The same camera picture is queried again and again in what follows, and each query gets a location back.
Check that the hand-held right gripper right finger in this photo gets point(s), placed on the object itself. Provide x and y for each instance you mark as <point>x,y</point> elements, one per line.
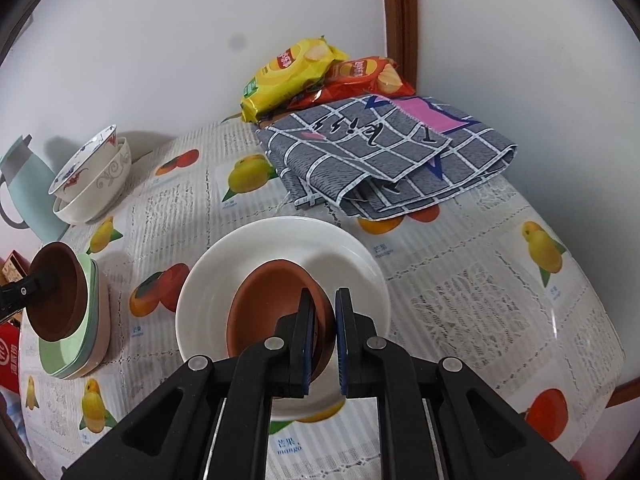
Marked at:
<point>342,345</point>

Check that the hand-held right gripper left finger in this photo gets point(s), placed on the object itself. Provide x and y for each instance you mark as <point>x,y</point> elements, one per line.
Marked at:
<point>306,345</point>

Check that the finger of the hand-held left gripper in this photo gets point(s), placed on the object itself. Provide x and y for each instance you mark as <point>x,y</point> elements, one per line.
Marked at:
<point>25,290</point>

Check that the small brown bowl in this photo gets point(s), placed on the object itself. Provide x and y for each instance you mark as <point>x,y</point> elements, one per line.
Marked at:
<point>265,305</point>
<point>55,315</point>

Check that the green square plate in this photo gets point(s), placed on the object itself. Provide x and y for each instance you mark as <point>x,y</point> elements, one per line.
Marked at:
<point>57,355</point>

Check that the pink square plate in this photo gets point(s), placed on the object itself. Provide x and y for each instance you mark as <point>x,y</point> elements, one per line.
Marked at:
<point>104,325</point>

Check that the plain white bowl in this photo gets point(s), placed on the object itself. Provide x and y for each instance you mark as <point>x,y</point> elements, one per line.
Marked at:
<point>220,280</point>

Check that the patterned cardboard box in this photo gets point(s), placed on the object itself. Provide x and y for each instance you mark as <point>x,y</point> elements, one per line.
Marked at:
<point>12,267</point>

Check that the red paper bag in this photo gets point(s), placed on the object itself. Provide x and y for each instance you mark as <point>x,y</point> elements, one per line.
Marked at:
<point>7,360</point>

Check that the light blue thermos jug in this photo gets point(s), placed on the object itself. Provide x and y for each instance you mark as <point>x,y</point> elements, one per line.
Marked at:
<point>25,185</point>

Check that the fruit-printed tablecloth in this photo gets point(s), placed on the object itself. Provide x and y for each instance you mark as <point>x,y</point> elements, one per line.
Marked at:
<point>450,285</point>

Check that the large white bowl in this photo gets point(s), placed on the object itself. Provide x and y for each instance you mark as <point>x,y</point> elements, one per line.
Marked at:
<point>102,185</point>

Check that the blue-patterned white bowl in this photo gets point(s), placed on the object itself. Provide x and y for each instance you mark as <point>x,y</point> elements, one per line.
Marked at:
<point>80,165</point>

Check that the grey checked cloth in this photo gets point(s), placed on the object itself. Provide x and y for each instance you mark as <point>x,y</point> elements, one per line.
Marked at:
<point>390,160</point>

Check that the red chip bag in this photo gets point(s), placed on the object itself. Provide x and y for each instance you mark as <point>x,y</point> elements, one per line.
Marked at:
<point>365,77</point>

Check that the yellow chip bag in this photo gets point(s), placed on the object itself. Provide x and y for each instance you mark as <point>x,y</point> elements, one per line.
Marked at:
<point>290,72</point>

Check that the brown wooden door frame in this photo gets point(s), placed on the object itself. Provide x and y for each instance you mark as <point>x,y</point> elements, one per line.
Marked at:
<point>402,20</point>

